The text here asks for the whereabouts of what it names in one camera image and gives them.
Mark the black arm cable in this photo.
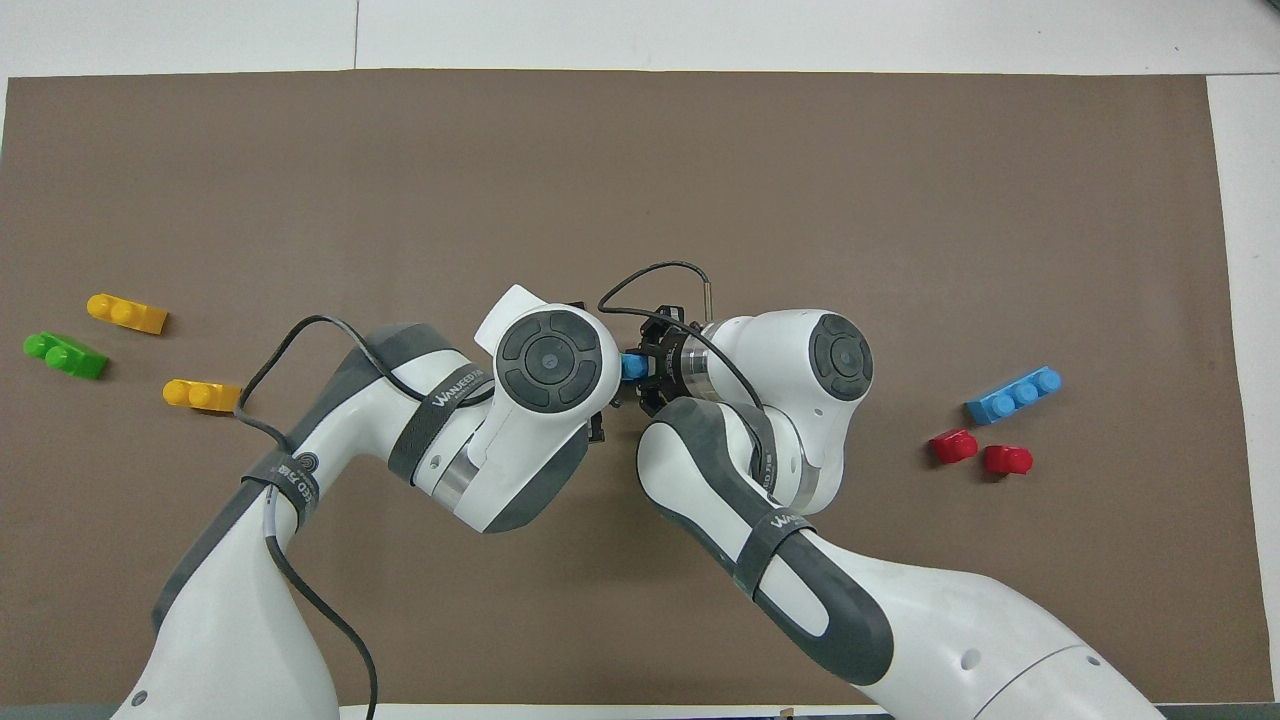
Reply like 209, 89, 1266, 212
597, 261, 767, 411
235, 315, 497, 720

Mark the brown table mat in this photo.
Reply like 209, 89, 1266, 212
0, 68, 1247, 707

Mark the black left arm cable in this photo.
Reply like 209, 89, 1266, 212
235, 315, 497, 720

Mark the yellow two-stud block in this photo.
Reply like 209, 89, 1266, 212
87, 293, 169, 335
163, 378, 244, 413

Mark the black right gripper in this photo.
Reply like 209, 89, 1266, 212
612, 305, 703, 418

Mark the green two-stud block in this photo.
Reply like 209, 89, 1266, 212
23, 332, 109, 380

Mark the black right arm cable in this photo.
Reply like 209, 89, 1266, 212
597, 261, 767, 411

